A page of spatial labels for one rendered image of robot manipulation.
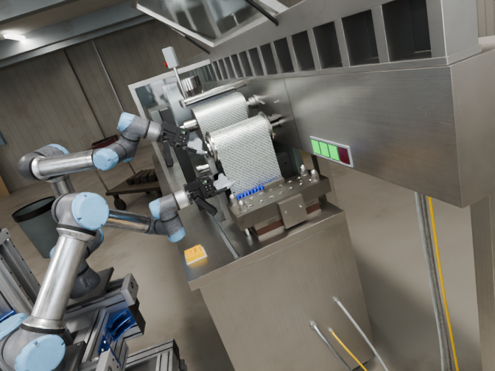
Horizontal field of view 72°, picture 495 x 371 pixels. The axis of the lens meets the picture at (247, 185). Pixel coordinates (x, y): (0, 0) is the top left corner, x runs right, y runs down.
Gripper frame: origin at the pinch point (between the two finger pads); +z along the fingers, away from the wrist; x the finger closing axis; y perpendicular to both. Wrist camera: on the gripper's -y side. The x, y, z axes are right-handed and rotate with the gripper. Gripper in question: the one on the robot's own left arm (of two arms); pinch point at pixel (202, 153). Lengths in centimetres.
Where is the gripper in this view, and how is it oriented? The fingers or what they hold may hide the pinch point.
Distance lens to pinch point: 147.5
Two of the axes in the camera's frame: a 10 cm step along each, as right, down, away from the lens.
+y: 3.5, -9.3, -1.4
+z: 8.8, 2.7, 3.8
